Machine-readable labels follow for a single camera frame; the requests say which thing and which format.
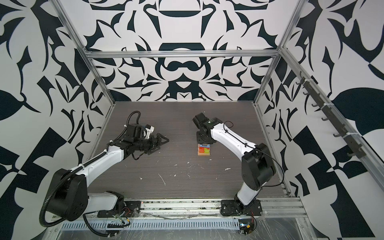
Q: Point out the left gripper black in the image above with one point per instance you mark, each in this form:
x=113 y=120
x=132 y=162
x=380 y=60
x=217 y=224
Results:
x=154 y=144

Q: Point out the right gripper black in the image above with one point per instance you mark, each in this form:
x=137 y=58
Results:
x=199 y=140

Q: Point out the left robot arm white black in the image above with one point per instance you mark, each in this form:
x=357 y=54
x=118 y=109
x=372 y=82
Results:
x=68 y=198

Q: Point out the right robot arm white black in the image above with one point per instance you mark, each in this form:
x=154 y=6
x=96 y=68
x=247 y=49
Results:
x=257 y=165

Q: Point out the small green circuit board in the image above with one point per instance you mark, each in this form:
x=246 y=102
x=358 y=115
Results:
x=247 y=226

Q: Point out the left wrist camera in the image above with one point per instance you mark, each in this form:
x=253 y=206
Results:
x=148 y=131

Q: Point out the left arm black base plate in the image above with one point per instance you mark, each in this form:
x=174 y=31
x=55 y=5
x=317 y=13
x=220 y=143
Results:
x=126 y=209

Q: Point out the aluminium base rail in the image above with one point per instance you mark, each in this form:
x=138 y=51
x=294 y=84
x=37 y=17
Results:
x=168 y=209

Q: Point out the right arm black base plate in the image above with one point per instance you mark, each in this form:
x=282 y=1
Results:
x=236 y=208

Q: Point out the white slotted cable duct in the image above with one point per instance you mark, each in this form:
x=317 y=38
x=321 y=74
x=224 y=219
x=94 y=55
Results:
x=174 y=224

